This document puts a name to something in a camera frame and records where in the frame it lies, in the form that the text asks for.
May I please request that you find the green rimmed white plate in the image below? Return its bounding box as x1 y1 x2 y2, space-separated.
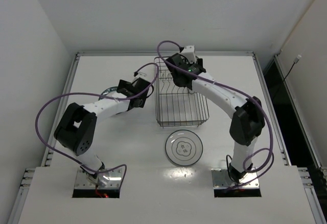
98 86 118 101

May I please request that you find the wire dish rack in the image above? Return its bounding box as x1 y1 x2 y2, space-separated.
154 57 209 128

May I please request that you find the black rimmed white plate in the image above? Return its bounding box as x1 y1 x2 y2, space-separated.
164 130 203 167

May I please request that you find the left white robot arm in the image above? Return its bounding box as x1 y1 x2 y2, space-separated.
54 76 153 181

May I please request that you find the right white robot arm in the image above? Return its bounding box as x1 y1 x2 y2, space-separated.
165 54 265 183

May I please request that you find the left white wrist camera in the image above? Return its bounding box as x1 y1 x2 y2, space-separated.
133 72 147 77

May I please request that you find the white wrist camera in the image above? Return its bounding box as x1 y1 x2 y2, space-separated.
179 45 197 64
133 72 147 77

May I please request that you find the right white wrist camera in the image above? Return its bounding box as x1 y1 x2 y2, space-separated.
179 45 197 64

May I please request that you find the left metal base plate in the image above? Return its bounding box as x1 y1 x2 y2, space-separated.
74 169 123 190

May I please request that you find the metal base plate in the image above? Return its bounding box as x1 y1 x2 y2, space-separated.
211 167 259 190
74 169 123 190

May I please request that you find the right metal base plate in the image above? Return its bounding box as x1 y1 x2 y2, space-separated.
211 167 259 190

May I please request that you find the black wall cable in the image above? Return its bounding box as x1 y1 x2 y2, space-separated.
263 54 302 119

